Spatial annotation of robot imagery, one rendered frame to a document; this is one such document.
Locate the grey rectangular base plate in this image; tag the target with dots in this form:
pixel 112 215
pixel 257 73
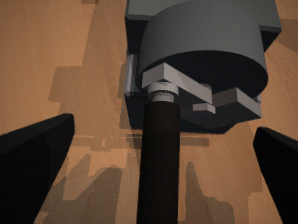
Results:
pixel 192 66

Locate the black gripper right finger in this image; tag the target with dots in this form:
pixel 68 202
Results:
pixel 277 156

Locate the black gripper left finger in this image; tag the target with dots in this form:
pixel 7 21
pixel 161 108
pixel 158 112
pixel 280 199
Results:
pixel 30 159

